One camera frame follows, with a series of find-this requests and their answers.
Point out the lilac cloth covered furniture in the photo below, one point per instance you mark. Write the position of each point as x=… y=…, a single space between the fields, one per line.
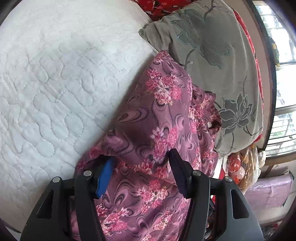
x=270 y=192

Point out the white quilted mattress cover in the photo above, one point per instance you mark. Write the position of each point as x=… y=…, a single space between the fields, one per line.
x=65 y=68

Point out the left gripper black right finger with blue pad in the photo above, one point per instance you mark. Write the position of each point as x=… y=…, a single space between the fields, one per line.
x=218 y=210

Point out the red patterned blanket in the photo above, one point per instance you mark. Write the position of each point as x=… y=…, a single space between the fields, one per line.
x=157 y=9

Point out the grey floral pillow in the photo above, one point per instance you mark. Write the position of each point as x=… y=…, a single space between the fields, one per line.
x=206 y=38

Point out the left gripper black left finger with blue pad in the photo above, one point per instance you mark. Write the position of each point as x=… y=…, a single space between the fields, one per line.
x=50 y=218

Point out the purple pink floral garment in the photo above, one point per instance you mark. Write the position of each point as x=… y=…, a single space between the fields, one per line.
x=164 y=111

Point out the window with bars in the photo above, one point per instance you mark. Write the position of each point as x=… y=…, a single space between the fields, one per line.
x=281 y=139

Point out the plastic bag of items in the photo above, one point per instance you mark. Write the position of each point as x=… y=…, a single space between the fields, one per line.
x=244 y=167

